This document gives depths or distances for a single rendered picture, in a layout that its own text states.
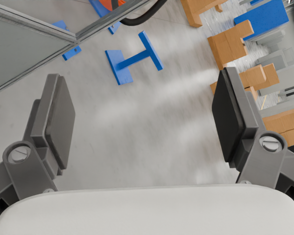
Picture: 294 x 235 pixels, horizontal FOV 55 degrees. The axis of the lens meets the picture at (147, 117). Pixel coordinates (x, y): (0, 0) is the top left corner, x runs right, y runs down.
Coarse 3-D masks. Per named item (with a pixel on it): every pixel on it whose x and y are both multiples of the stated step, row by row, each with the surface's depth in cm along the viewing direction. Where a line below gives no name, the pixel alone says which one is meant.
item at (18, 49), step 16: (0, 32) 116; (16, 32) 118; (32, 32) 121; (0, 48) 128; (16, 48) 131; (32, 48) 134; (48, 48) 138; (0, 64) 142; (16, 64) 146; (32, 64) 150; (0, 80) 159
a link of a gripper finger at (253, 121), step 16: (224, 80) 13; (240, 80) 13; (224, 96) 13; (240, 96) 12; (224, 112) 14; (240, 112) 12; (256, 112) 13; (224, 128) 14; (240, 128) 12; (256, 128) 11; (224, 144) 14; (240, 144) 12; (224, 160) 14; (240, 160) 12; (288, 160) 11; (288, 176) 11; (288, 192) 12
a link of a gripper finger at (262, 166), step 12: (264, 132) 11; (276, 132) 11; (264, 144) 11; (276, 144) 11; (252, 156) 11; (264, 156) 11; (276, 156) 11; (252, 168) 10; (264, 168) 10; (276, 168) 10; (240, 180) 10; (252, 180) 10; (264, 180) 10; (276, 180) 10
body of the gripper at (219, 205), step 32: (64, 192) 9; (96, 192) 9; (128, 192) 9; (160, 192) 9; (192, 192) 9; (224, 192) 9; (256, 192) 9; (0, 224) 9; (32, 224) 8; (64, 224) 8; (96, 224) 8; (128, 224) 8; (160, 224) 8; (192, 224) 8; (224, 224) 8; (256, 224) 8; (288, 224) 8
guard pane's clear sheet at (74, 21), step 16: (0, 0) 100; (16, 0) 102; (32, 0) 104; (48, 0) 106; (64, 0) 108; (80, 0) 111; (96, 0) 113; (112, 0) 116; (128, 0) 119; (32, 16) 113; (48, 16) 115; (64, 16) 118; (80, 16) 121; (96, 16) 124; (64, 32) 130; (80, 32) 133
